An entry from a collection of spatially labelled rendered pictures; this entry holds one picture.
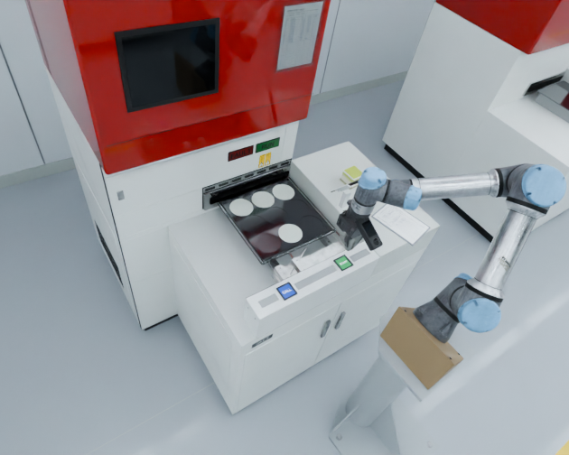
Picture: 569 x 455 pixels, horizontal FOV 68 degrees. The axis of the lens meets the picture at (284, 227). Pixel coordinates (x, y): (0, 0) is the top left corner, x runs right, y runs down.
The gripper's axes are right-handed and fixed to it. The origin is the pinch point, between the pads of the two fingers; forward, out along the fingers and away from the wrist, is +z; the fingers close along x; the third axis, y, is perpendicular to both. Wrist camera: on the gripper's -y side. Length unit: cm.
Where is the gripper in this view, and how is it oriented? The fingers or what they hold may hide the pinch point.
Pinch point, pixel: (349, 249)
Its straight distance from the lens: 155.7
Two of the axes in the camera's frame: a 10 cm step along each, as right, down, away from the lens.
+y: -5.5, -6.8, 4.9
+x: -8.2, 3.5, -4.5
